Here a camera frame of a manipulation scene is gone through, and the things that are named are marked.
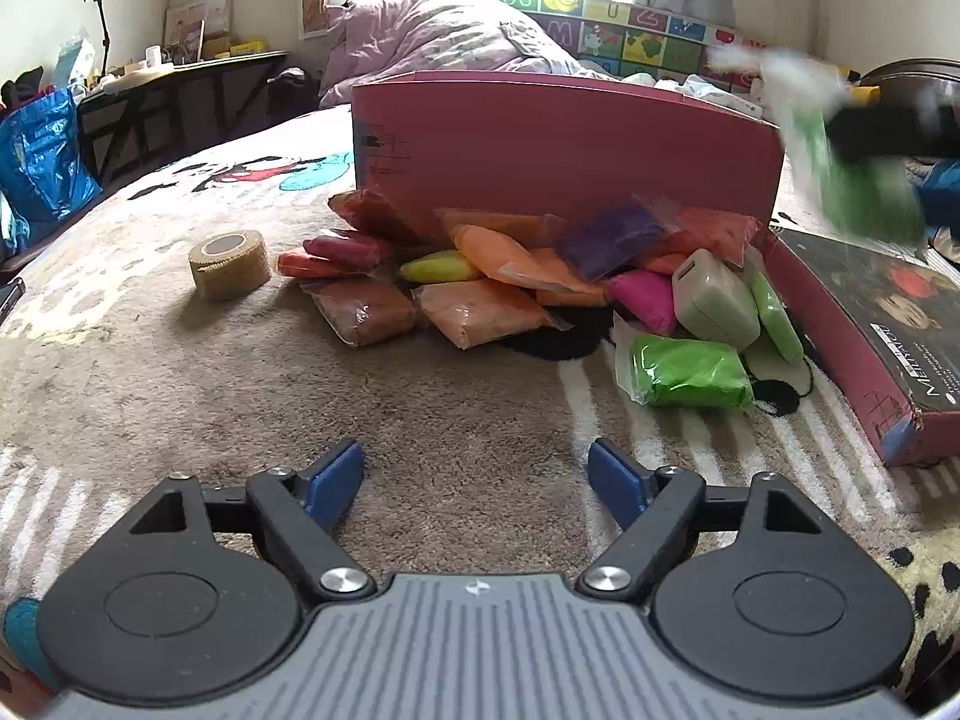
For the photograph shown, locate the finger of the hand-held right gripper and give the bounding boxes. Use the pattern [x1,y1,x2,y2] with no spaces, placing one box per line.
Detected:
[823,99,912,164]

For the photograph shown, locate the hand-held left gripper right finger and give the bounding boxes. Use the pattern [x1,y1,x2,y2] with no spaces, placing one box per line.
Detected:
[576,438,827,604]

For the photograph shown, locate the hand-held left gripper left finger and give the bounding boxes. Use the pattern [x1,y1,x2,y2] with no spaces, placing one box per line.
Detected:
[129,439,377,604]

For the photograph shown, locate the green clay packet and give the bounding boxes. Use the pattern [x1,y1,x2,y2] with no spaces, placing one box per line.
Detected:
[711,45,929,247]

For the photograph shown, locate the pile of coloured clay packets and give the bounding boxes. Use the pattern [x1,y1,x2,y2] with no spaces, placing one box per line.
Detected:
[276,189,763,412]

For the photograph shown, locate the pink cardboard box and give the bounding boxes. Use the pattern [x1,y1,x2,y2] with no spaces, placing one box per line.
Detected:
[349,70,787,242]

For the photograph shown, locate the dark brown chair back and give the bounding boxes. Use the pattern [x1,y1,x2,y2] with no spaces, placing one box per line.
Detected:
[857,58,960,94]

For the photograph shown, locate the printed cartoon blanket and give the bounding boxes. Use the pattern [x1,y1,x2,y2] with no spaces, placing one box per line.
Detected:
[0,100,960,720]

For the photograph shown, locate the pink box lid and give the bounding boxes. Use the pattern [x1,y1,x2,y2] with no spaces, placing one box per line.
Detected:
[763,226,960,467]

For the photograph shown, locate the light green oval case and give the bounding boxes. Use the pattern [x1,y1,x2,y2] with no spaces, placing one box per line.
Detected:
[748,268,805,365]

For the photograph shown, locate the white power adapter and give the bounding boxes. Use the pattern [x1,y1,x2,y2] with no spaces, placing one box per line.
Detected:
[671,248,761,350]

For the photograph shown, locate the beige tape roll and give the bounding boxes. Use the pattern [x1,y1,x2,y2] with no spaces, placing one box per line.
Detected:
[187,229,273,303]

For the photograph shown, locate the colourful alphabet play mat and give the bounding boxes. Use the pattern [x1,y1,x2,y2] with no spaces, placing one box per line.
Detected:
[480,0,766,85]

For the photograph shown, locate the black bag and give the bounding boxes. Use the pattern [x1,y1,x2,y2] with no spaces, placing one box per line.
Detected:
[265,67,325,115]

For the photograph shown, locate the black desk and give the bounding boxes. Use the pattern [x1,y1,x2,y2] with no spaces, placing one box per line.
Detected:
[76,50,290,182]

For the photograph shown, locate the lilac duvet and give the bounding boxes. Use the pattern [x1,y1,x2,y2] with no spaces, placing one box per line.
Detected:
[318,0,627,109]

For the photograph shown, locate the blue plastic bag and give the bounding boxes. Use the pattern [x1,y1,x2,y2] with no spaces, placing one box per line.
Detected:
[0,86,104,227]

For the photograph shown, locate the framed picture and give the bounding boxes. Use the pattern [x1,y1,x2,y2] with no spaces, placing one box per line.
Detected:
[163,0,234,55]

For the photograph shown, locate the black stand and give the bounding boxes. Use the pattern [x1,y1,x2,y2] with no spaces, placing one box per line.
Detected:
[82,0,115,77]

